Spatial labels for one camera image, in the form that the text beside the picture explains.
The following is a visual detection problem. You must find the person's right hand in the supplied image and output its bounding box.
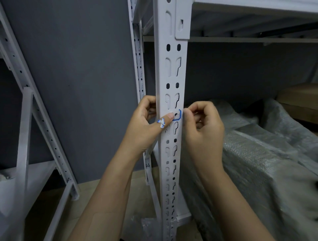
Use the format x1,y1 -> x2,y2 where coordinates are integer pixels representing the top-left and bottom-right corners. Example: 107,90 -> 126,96
183,101 -> 227,179

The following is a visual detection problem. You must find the person's left hand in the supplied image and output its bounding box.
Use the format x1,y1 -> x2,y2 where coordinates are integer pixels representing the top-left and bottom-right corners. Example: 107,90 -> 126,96
122,95 -> 175,159

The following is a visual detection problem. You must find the white perforated shelf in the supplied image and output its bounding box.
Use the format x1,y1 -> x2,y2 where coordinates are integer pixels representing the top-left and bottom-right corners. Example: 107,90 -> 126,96
153,0 -> 194,241

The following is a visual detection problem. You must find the person's left forearm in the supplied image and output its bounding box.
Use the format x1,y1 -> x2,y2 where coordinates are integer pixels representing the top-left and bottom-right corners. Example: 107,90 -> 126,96
68,146 -> 143,241

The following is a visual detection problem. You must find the person's right forearm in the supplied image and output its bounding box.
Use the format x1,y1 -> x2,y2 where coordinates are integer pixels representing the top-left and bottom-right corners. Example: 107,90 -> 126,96
202,169 -> 275,241

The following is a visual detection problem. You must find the person's grey clothing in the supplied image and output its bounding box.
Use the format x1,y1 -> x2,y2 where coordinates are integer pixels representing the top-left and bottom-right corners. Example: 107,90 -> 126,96
180,99 -> 318,241

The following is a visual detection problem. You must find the clear plastic wrap piece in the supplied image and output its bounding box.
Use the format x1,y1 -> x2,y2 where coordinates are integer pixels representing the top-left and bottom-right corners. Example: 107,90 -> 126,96
129,216 -> 164,241

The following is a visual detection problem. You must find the plain brown cardboard box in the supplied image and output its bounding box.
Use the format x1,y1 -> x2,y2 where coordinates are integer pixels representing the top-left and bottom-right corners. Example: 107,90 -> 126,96
276,83 -> 318,124

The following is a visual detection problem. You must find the white metal shelving rack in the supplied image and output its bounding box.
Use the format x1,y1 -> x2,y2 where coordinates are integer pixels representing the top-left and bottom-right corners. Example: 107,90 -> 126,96
132,0 -> 318,45

